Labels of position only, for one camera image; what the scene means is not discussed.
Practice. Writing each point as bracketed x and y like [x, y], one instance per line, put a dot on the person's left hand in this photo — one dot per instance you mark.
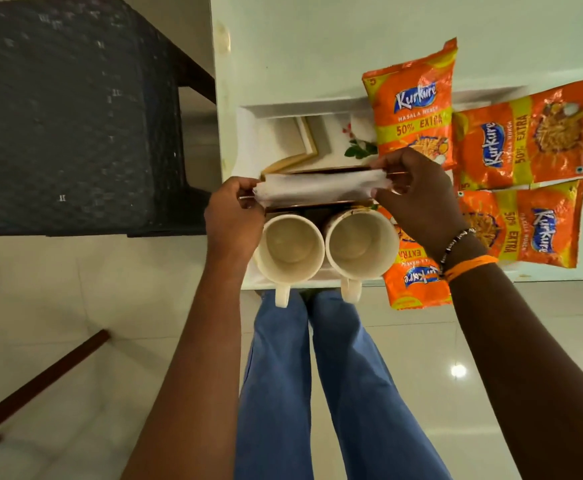
[231, 224]

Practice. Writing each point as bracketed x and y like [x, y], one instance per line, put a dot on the person's right hand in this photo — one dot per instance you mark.
[424, 199]

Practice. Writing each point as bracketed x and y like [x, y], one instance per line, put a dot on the person's right fingers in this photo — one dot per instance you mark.
[389, 162]

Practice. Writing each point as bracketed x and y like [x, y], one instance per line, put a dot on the person's left fingers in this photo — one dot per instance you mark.
[249, 187]

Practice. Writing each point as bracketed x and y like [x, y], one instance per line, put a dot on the white cloth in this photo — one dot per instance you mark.
[321, 187]

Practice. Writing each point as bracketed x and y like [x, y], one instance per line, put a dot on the person's right forearm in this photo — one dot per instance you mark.
[531, 374]

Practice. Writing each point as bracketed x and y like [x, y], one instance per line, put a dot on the person's left forearm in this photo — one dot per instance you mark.
[196, 374]

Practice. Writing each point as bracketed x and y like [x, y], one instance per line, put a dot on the white floral tray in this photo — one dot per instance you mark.
[336, 139]

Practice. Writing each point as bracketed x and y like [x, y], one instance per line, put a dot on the orange snack packet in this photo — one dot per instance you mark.
[414, 102]
[414, 279]
[536, 227]
[526, 137]

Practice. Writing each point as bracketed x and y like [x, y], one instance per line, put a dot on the dark copper-rimmed tray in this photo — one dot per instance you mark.
[316, 210]

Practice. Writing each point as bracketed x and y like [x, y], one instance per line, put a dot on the cream ceramic mug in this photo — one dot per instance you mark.
[289, 247]
[361, 244]

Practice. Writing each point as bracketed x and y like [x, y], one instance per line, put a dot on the orange wristband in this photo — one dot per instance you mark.
[469, 267]

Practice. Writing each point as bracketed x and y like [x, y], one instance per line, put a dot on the black wicker chair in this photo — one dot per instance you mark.
[71, 114]

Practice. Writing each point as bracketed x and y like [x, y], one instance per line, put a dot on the person's blue jeans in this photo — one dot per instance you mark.
[361, 394]

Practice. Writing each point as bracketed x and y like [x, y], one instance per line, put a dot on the brown wooden stick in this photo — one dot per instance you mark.
[41, 377]

